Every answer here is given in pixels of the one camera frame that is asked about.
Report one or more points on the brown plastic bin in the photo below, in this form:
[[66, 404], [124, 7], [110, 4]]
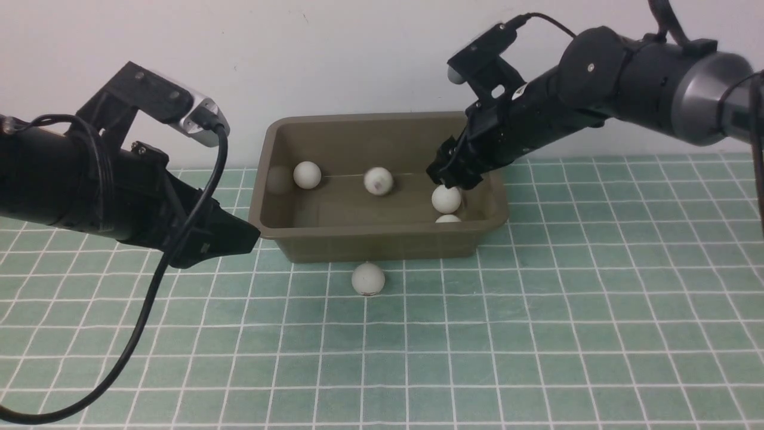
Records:
[[350, 188]]

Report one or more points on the green checkered tablecloth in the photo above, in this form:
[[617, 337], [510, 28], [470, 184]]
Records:
[[624, 293]]

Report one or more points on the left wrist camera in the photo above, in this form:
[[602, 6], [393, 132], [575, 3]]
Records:
[[133, 89]]

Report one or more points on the white ping-pong ball DHS logo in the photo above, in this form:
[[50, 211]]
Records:
[[378, 181]]

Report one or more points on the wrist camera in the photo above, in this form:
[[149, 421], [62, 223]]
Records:
[[133, 89], [479, 64]]

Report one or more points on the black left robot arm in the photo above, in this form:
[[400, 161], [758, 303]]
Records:
[[51, 179]]

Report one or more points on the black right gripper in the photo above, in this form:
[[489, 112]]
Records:
[[499, 135]]

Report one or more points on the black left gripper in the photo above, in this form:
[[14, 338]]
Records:
[[152, 203]]

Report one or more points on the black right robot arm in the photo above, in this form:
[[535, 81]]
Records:
[[694, 93]]

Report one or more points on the white ping-pong ball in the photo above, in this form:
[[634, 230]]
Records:
[[368, 279], [307, 175], [448, 218], [446, 200]]

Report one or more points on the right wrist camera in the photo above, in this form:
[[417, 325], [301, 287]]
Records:
[[479, 64]]

